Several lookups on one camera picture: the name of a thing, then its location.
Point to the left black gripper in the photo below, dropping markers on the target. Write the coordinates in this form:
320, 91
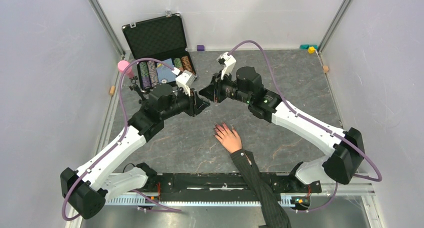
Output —
195, 104

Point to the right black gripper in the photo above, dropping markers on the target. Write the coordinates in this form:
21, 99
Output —
213, 90

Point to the black pinstripe sleeve forearm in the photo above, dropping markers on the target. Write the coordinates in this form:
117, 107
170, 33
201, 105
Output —
273, 213

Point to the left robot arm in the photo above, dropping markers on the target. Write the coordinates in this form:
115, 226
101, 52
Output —
86, 189

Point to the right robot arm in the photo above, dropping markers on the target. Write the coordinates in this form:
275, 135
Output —
342, 149

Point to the mannequin hand with red nails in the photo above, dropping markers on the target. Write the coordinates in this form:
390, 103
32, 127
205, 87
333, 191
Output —
229, 138

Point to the black poker chip case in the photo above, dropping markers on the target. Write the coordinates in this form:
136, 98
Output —
161, 38

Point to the pink microphone on tripod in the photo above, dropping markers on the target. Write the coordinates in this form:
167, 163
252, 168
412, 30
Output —
122, 67

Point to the teal block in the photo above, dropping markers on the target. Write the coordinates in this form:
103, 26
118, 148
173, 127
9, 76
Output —
307, 46

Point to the yellow cube in corner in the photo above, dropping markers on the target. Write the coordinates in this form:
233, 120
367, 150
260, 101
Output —
311, 49

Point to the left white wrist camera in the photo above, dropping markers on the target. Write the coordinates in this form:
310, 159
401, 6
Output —
184, 79

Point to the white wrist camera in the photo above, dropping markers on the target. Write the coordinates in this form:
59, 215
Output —
227, 61
184, 79

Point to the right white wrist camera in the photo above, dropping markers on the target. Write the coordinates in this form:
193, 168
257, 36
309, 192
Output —
227, 61

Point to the tan block left wall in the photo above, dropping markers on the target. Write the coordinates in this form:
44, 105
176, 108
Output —
112, 90

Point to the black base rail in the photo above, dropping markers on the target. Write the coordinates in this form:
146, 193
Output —
220, 189

